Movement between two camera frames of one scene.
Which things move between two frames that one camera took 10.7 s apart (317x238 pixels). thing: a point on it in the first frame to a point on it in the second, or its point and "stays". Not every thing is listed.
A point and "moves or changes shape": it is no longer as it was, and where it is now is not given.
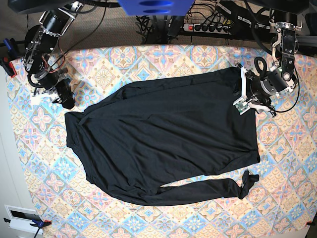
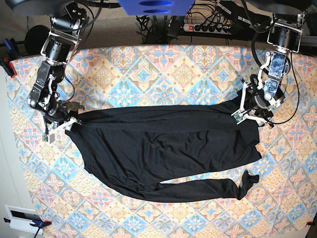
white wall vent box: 21,218 stays
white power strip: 207,28 stays
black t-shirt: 133,138 moves or changes shape
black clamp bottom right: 311,223 stays
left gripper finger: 242,105 to 240,115
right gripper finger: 52,95 to 51,132
